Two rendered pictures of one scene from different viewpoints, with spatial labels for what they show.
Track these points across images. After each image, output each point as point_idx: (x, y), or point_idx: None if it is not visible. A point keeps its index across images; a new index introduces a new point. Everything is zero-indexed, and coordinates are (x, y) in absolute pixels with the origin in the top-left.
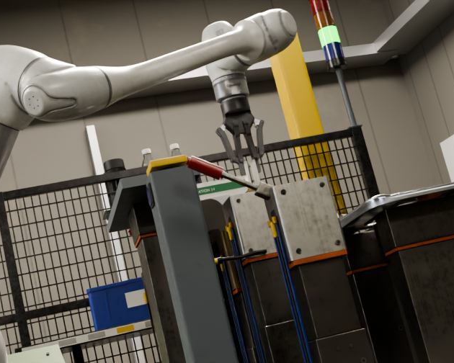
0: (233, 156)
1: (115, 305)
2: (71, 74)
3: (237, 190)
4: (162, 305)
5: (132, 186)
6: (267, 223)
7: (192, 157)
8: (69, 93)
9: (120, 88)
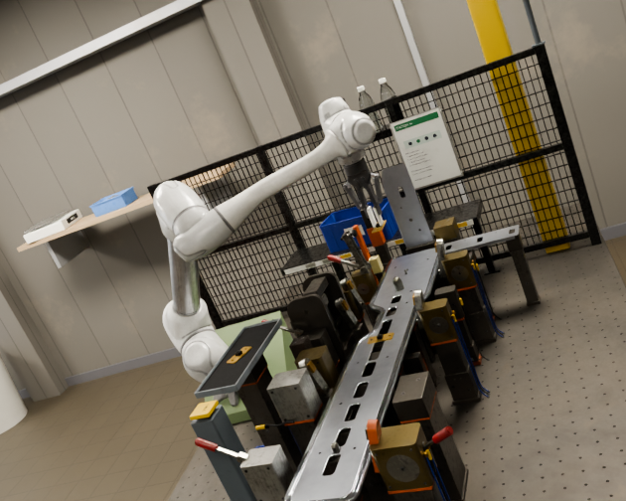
0: (358, 206)
1: (339, 237)
2: (197, 233)
3: (430, 121)
4: (255, 421)
5: (201, 397)
6: (292, 405)
7: (196, 442)
8: (198, 249)
9: (239, 220)
